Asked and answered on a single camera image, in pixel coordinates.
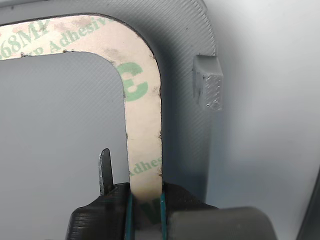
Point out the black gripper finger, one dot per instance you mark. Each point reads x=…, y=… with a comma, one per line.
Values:
x=212, y=222

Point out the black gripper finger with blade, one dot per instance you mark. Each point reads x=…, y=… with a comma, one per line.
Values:
x=100, y=220

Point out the beige adhesive rectangular frame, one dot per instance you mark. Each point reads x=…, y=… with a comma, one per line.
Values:
x=142, y=125

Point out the gray holder with edge tabs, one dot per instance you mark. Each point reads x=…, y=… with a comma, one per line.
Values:
x=62, y=112

